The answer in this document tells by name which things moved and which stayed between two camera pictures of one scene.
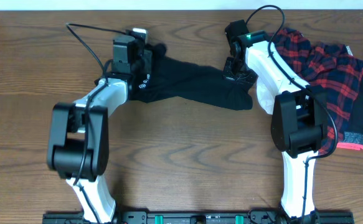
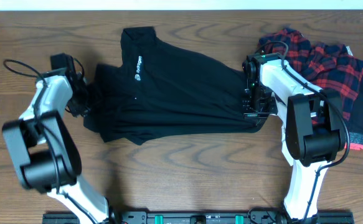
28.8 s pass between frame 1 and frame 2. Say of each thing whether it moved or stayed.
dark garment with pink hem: stayed
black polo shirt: moved
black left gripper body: moved
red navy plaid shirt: stayed
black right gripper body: moved
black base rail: stayed
